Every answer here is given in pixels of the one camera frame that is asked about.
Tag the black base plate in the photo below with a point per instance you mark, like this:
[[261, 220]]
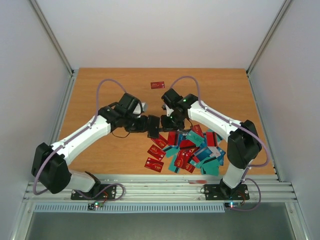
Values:
[[97, 193], [214, 192]]

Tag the white patterned card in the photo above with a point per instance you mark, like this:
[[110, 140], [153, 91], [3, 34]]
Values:
[[217, 152]]

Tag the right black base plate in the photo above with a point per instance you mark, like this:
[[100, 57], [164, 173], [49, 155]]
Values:
[[214, 192]]

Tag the red card black stripe upright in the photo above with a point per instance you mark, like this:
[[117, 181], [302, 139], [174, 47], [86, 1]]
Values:
[[173, 138]]

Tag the controller board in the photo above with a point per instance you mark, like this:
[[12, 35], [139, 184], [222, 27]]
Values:
[[232, 205], [95, 205]]

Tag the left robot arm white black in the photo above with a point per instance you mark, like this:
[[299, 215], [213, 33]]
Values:
[[51, 162]]

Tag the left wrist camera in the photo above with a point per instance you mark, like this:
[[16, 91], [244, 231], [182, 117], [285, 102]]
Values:
[[144, 107]]

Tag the left aluminium corner post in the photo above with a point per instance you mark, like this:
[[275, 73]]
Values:
[[47, 28]]

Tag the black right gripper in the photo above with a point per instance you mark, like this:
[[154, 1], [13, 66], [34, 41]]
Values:
[[169, 125]]

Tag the blue card centre right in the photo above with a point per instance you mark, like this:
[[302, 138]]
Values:
[[204, 143]]

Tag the aluminium rail frame front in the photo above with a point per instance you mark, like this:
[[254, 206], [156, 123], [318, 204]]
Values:
[[164, 188]]

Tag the grey slotted cable duct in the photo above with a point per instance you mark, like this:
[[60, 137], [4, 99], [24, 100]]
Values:
[[129, 208]]

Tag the left controller board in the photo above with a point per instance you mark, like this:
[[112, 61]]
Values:
[[95, 205]]

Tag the red card stripe centre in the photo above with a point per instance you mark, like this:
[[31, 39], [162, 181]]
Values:
[[187, 144]]

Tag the red VIP card gold text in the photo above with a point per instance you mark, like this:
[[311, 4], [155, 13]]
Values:
[[197, 129]]

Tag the teal card stripe bottom centre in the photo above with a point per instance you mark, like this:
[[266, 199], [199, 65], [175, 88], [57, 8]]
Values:
[[173, 168]]

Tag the black VIP card tilted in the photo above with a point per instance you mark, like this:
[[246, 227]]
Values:
[[184, 132]]

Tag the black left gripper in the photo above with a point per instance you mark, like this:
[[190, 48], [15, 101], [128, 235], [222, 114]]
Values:
[[143, 126]]

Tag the right controller board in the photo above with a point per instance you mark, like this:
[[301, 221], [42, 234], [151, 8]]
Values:
[[232, 205]]

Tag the red card stripe right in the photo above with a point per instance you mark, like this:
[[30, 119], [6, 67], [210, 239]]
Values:
[[211, 139]]

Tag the red chip card bottom centre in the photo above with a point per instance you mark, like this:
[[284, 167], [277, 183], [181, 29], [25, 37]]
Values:
[[182, 158]]

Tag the lone red card far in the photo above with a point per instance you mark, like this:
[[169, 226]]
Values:
[[157, 85]]

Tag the teal card stripe lower left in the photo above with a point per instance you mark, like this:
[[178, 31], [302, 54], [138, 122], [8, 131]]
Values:
[[171, 151]]

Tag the aluminium corner post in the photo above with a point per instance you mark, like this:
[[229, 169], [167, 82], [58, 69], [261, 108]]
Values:
[[285, 6], [47, 28]]

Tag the black leather card holder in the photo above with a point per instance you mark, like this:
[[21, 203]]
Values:
[[153, 124]]

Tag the right aluminium corner post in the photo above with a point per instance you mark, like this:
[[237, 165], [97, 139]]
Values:
[[285, 6]]

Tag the teal card stripe bottom right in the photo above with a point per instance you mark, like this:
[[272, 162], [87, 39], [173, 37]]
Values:
[[210, 166]]

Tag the teal VIP chip card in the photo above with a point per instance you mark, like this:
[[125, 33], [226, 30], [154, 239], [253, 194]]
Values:
[[195, 138]]

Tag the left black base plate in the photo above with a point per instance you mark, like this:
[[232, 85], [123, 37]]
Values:
[[97, 193]]

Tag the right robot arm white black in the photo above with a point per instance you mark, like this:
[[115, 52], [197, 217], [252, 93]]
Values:
[[242, 138]]

